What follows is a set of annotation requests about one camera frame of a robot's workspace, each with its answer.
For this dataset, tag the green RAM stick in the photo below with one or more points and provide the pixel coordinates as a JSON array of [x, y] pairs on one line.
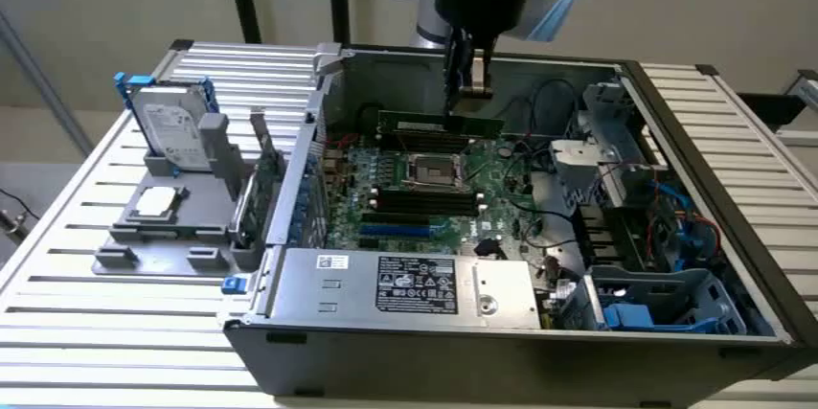
[[415, 122]]

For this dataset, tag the black RAM slot bank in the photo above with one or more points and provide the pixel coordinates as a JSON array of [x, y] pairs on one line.
[[424, 200], [433, 141]]

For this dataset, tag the black expansion slot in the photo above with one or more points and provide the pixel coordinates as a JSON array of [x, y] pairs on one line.
[[391, 242], [396, 218]]

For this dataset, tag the blue expansion slot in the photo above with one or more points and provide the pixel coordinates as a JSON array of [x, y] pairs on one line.
[[396, 230]]

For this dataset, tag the green motherboard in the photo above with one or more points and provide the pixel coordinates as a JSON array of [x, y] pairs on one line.
[[498, 174]]

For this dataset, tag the silver CPU socket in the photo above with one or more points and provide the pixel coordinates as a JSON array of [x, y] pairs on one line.
[[433, 170]]

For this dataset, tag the metal disk bay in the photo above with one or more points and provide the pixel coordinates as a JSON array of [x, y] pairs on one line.
[[614, 165]]

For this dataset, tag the green graphics card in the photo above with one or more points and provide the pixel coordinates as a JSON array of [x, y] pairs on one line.
[[261, 174]]

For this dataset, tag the grey bench with black panel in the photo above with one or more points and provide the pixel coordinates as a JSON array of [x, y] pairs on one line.
[[776, 107]]

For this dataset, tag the grey power supply unit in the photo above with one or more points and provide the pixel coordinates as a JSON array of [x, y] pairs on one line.
[[383, 284]]

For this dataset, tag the silver CPU chip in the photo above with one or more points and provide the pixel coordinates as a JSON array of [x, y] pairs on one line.
[[156, 200]]

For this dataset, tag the grey-blue drive cage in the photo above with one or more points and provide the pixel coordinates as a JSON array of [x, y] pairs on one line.
[[664, 299]]

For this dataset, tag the blue case latch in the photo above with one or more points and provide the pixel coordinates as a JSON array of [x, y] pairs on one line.
[[233, 284]]

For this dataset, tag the grey parts rack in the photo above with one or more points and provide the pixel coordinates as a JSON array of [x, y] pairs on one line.
[[172, 241]]

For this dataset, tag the open black PC case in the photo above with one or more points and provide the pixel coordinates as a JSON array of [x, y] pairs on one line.
[[511, 361]]

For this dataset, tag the hard disk with blue bracket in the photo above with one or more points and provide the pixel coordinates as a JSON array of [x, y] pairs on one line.
[[169, 126]]

